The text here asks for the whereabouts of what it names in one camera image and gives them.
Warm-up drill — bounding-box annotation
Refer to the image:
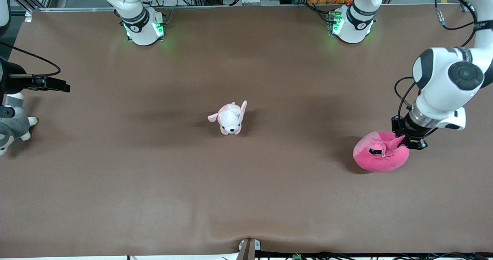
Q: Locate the hot pink round plush toy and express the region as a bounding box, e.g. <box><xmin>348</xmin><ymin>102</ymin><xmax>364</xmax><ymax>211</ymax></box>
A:
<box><xmin>353</xmin><ymin>131</ymin><xmax>409</xmax><ymax>172</ymax></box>

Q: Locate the grey white plush husky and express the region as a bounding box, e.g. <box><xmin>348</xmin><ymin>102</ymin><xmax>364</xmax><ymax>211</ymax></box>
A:
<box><xmin>0</xmin><ymin>92</ymin><xmax>39</xmax><ymax>156</ymax></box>

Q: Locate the pale pink white plush dog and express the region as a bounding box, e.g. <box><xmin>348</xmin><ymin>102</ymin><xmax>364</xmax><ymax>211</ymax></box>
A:
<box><xmin>208</xmin><ymin>101</ymin><xmax>247</xmax><ymax>136</ymax></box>

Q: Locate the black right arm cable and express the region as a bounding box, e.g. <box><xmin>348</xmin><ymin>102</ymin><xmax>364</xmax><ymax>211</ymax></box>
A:
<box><xmin>0</xmin><ymin>40</ymin><xmax>62</xmax><ymax>78</ymax></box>

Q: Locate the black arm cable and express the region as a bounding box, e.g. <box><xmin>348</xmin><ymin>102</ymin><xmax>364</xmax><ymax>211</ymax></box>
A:
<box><xmin>394</xmin><ymin>0</ymin><xmax>479</xmax><ymax>126</ymax></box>
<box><xmin>0</xmin><ymin>40</ymin><xmax>62</xmax><ymax>78</ymax></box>

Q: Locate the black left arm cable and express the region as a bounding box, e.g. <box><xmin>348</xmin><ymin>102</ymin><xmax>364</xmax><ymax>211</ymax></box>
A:
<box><xmin>394</xmin><ymin>0</ymin><xmax>479</xmax><ymax>126</ymax></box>

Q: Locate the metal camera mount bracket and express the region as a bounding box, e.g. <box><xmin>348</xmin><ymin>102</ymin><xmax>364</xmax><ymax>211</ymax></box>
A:
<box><xmin>236</xmin><ymin>238</ymin><xmax>262</xmax><ymax>260</ymax></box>

